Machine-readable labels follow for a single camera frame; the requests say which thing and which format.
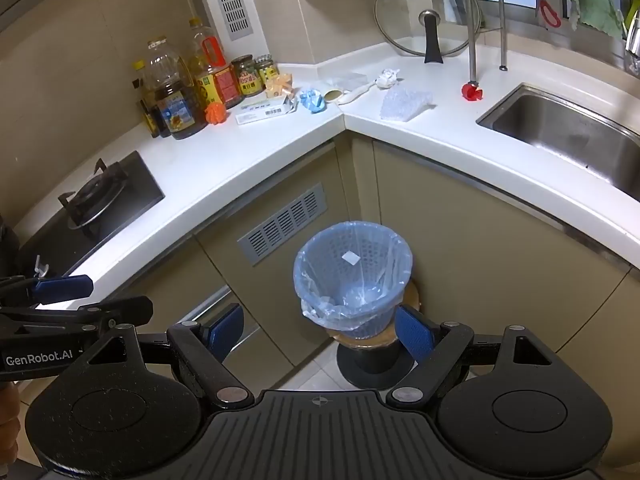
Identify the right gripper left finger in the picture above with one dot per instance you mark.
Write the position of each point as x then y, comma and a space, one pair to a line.
200, 353

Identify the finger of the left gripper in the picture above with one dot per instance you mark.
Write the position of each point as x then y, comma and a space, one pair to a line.
22, 290

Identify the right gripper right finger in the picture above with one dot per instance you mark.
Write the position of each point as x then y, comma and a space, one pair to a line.
441, 354

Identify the orange net ball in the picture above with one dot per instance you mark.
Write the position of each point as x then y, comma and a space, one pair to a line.
216, 113

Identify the white foam fruit net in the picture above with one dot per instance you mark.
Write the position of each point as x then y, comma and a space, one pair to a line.
401, 104

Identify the white medicine box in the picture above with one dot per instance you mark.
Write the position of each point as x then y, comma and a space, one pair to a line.
265, 109

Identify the red plastic cap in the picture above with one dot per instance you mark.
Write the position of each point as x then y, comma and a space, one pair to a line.
472, 92

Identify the white toothbrush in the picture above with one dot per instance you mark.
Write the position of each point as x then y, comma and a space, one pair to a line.
351, 96

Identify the blue face mask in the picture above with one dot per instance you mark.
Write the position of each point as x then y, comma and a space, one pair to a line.
313, 100

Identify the white tissue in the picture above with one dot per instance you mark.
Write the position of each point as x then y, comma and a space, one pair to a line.
387, 79

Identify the orange snack wrapper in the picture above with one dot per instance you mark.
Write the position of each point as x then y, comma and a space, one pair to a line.
279, 85

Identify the clear plastic tray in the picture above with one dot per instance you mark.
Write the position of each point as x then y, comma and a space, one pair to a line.
345, 82

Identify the blue lined trash basket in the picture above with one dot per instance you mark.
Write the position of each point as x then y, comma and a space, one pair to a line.
351, 277

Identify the person left hand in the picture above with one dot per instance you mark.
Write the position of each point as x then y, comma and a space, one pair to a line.
10, 407

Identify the round wooden stool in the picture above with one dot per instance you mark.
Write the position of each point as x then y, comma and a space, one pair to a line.
378, 362

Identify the cabinet vent grille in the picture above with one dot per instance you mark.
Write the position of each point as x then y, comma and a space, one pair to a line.
262, 240

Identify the black gas stove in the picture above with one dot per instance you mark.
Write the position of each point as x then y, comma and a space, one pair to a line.
112, 199

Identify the large dark oil bottle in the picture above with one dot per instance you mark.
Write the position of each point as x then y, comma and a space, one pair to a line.
175, 93

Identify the stainless steel sink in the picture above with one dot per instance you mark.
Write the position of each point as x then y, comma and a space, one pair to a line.
581, 137

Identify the yellow red oil bottle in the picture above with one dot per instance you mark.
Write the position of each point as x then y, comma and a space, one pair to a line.
213, 75

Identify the large pickle jar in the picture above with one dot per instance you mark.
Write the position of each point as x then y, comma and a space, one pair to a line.
247, 74

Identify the small pickle jar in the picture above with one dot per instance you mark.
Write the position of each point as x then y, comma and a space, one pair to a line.
266, 67

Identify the steel rack rear leg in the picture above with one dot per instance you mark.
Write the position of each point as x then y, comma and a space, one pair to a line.
503, 36

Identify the glass pot lid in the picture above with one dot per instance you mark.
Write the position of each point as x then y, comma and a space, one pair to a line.
424, 28

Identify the green cloth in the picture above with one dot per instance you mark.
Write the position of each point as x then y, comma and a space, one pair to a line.
601, 15

